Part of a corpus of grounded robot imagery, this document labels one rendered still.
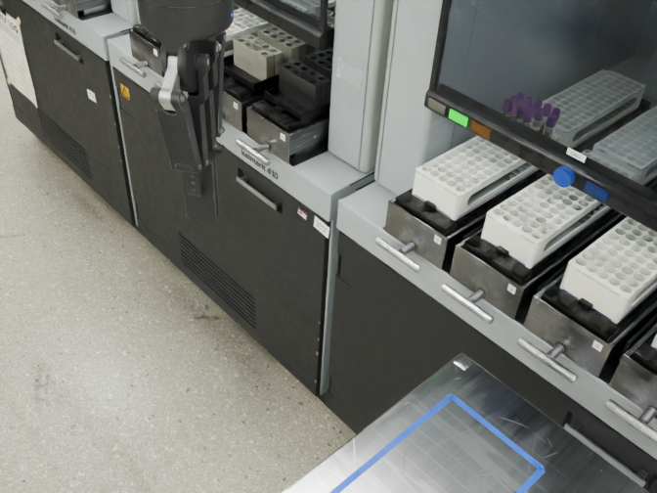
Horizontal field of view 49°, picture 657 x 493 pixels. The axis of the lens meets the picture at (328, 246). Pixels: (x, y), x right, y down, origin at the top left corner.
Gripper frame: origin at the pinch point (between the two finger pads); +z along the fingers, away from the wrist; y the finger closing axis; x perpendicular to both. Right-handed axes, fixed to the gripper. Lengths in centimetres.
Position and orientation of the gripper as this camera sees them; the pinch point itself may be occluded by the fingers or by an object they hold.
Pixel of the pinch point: (200, 187)
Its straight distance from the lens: 70.9
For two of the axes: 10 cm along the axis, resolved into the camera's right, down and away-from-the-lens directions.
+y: -1.9, 6.3, -7.5
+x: 9.8, 1.6, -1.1
